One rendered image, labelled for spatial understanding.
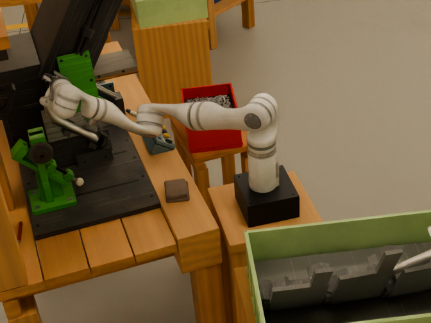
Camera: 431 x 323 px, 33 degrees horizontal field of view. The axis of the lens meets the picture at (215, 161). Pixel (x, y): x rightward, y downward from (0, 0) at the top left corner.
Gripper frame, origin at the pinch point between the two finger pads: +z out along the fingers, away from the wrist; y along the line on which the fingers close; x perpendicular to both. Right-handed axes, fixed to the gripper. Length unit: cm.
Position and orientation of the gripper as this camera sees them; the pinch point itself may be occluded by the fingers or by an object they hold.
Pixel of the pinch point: (58, 81)
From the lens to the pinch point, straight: 261.8
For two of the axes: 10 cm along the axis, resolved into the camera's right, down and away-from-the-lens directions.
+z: -2.9, -2.9, 9.1
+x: -5.6, 8.2, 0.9
